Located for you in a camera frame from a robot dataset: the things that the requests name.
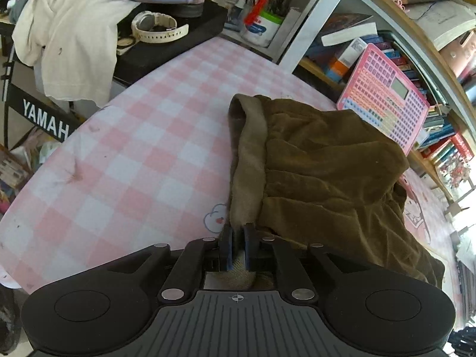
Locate white green pen holder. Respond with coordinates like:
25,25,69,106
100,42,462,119
240,9,285,48

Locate stack of magazines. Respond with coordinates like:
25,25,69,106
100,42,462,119
0,145,34,203

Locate pink checkered tablecloth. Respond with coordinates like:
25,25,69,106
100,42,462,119
0,37,465,294

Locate red pen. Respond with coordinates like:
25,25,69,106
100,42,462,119
245,0,276,26

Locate brown corduroy pants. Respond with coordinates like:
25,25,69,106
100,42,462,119
228,94,446,291

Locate round gold-rimmed tin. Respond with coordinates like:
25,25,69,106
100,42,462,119
116,36,137,55

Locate white paper notebook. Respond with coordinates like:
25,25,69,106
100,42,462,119
407,0,476,51

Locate row of colourful books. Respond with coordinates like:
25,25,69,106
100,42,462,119
305,33,476,179

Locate white wrist watch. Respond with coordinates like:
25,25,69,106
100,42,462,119
131,10,190,43

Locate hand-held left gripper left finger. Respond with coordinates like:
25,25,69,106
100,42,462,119
106,224,235,303

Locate pink learning tablet toy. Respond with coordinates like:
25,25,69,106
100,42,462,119
336,43,430,157

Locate metal frame bookshelf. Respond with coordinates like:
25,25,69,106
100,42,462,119
277,0,476,209

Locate white orange book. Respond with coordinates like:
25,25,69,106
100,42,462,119
327,38,368,82

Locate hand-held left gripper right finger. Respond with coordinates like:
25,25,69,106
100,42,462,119
243,223,376,303

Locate cream garment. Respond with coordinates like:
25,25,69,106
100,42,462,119
12,0,140,108

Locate black keyboard case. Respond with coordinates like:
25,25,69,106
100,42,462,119
0,0,228,144

